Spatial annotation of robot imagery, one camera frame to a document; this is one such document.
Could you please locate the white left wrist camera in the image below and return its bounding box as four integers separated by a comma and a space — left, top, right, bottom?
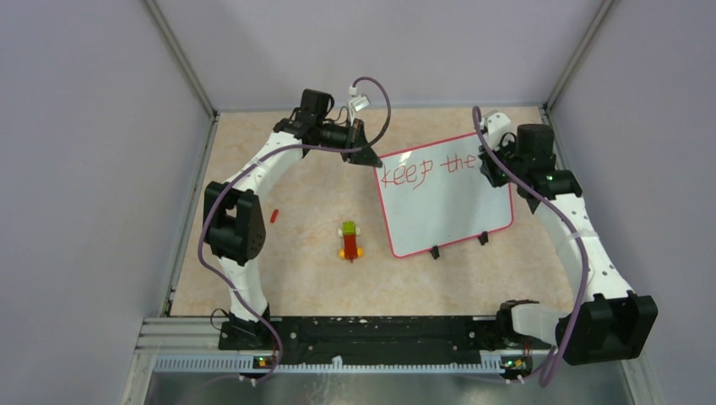
347, 94, 370, 112

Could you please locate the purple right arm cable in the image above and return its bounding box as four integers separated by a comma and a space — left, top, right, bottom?
472, 105, 591, 388

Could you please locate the red toy brick car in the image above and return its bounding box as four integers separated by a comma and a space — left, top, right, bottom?
338, 220, 363, 262

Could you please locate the pink framed whiteboard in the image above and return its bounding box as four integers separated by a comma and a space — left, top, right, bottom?
374, 133, 514, 258

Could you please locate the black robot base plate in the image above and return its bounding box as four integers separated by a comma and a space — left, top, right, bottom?
218, 316, 548, 365

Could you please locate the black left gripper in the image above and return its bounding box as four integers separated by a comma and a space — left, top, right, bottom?
316, 118, 382, 167

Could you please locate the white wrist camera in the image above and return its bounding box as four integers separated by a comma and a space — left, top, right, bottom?
480, 111, 514, 149
347, 94, 370, 112

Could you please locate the white cable duct strip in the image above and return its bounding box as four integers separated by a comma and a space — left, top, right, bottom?
153, 354, 504, 374

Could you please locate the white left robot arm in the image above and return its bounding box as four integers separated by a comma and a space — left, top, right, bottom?
201, 87, 382, 349

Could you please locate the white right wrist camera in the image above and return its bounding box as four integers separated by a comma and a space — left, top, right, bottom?
480, 111, 514, 149

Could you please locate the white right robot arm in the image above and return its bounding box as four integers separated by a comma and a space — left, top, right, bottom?
477, 123, 659, 365

